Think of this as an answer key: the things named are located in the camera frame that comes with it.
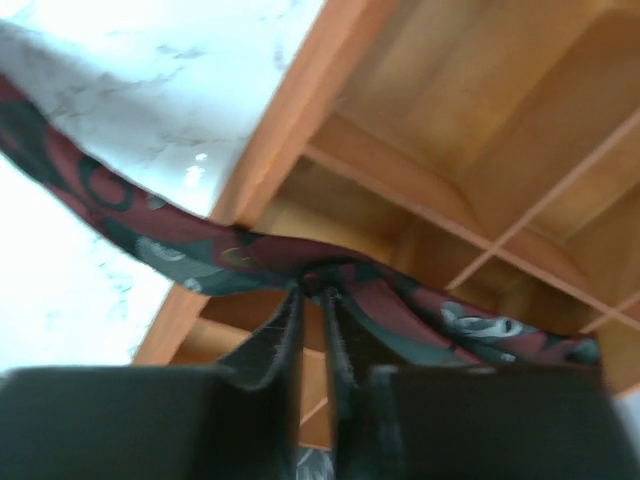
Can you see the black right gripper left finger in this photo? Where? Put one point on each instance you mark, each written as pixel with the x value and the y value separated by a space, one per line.
pixel 237 418

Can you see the dark red patterned tie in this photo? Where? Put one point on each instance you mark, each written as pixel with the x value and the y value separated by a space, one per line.
pixel 424 325

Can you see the dark rolled tie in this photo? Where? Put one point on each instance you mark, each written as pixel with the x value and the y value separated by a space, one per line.
pixel 314 464

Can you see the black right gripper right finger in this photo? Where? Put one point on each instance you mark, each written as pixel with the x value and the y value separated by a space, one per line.
pixel 394 420

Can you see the brown compartment tray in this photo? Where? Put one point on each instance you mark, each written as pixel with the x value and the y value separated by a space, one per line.
pixel 489 149

